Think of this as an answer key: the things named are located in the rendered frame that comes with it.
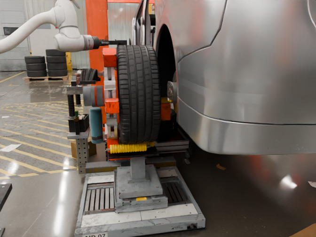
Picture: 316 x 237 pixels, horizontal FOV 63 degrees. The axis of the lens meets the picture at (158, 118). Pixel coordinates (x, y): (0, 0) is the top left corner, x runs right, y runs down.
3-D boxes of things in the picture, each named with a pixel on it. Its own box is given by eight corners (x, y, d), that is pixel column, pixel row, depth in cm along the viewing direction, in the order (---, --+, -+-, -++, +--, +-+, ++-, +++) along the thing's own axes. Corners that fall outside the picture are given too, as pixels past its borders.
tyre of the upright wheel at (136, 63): (153, 22, 164) (144, 79, 224) (115, 22, 160) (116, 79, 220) (166, 118, 138) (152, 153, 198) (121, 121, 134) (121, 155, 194)
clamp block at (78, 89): (82, 94, 153) (82, 85, 152) (67, 94, 152) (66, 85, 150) (83, 92, 158) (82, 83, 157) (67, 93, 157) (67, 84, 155)
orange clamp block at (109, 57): (116, 67, 154) (116, 54, 147) (103, 67, 153) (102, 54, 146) (116, 59, 158) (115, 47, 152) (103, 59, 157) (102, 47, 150)
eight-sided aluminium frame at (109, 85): (118, 147, 158) (114, 55, 144) (107, 148, 157) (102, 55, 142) (116, 122, 210) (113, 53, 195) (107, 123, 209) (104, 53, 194)
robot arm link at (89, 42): (85, 51, 150) (95, 51, 154) (83, 34, 148) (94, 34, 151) (80, 50, 157) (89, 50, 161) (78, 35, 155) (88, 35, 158)
